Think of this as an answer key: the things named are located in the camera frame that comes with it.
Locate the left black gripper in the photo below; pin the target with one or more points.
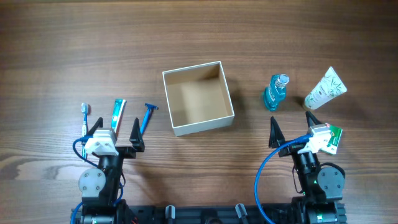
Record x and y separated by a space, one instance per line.
137 140

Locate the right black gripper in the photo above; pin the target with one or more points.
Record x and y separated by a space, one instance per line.
277 135

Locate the teal toothpaste tube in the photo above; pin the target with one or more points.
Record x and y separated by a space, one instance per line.
118 110

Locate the blue disposable razor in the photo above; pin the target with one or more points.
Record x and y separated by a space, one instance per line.
150 109

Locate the blue white toothbrush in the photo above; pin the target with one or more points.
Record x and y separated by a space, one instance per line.
84 128

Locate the green soap box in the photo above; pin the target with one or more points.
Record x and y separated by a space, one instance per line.
332 146

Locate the blue mouthwash bottle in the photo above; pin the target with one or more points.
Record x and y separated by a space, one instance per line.
276 91

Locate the white lotion tube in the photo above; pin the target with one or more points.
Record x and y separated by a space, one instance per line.
328 88

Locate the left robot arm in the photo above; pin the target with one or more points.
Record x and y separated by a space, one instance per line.
102 186

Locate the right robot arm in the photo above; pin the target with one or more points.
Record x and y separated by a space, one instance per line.
321 184

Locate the white cardboard open box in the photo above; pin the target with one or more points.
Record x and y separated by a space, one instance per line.
198 98

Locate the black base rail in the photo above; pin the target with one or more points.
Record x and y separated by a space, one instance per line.
217 214

